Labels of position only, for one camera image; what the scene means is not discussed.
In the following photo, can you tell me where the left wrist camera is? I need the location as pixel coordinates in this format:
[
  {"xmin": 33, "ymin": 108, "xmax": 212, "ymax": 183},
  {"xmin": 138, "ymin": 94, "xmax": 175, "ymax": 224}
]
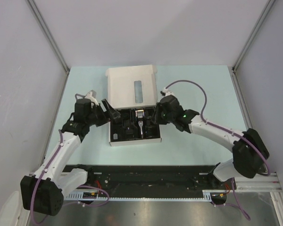
[{"xmin": 84, "ymin": 90, "xmax": 98, "ymax": 105}]

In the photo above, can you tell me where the white cardboard box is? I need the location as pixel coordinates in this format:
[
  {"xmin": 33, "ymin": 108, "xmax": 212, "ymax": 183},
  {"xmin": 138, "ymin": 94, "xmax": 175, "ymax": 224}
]
[{"xmin": 106, "ymin": 65, "xmax": 161, "ymax": 146}]

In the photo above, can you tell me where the silver black hair clipper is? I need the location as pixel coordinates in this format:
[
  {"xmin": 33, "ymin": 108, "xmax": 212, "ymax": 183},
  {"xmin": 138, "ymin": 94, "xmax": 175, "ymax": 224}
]
[{"xmin": 135, "ymin": 109, "xmax": 145, "ymax": 139}]

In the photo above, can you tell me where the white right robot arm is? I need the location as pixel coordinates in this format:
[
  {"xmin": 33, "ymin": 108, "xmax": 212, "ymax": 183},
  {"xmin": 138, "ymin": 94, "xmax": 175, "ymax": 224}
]
[{"xmin": 152, "ymin": 95, "xmax": 269, "ymax": 189}]

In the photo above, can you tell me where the aluminium frame rail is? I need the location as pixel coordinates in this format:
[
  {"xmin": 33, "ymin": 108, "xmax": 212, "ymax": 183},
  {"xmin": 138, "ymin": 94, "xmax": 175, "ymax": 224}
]
[{"xmin": 229, "ymin": 67, "xmax": 283, "ymax": 226}]

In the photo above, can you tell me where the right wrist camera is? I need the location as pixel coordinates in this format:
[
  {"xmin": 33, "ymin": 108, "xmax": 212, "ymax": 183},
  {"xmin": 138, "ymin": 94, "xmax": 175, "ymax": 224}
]
[{"xmin": 160, "ymin": 87, "xmax": 173, "ymax": 97}]

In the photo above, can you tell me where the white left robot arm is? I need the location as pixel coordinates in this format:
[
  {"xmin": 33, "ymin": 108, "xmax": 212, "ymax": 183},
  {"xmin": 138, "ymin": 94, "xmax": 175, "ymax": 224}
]
[{"xmin": 20, "ymin": 97, "xmax": 121, "ymax": 216}]

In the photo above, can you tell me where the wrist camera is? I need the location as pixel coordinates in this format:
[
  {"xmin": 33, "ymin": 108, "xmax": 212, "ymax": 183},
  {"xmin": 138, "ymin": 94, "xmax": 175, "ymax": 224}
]
[
  {"xmin": 84, "ymin": 90, "xmax": 98, "ymax": 105},
  {"xmin": 160, "ymin": 87, "xmax": 173, "ymax": 97}
]

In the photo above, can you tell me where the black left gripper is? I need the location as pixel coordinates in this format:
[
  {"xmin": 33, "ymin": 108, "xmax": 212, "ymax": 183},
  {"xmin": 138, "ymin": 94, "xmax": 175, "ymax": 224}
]
[{"xmin": 86, "ymin": 99, "xmax": 120, "ymax": 127}]

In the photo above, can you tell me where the black plastic tray insert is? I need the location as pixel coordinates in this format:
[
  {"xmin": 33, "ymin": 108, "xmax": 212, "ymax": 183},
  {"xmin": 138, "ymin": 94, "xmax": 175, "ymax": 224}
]
[{"xmin": 109, "ymin": 106, "xmax": 161, "ymax": 144}]

